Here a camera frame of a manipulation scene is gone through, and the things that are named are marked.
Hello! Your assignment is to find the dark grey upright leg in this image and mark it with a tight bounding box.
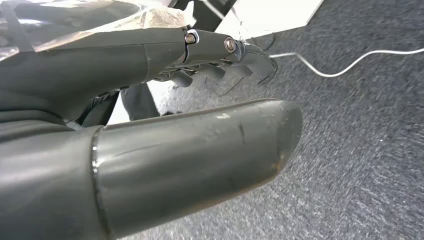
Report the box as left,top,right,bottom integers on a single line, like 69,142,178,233
76,82,161,129

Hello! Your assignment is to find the white floor cable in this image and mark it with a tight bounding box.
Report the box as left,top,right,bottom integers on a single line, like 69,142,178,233
269,47,424,79

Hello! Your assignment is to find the clear plastic film wrap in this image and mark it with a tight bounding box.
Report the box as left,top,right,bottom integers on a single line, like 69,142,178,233
0,0,197,63

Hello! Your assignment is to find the black frame bar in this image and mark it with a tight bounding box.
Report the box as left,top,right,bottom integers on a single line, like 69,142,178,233
172,0,238,33

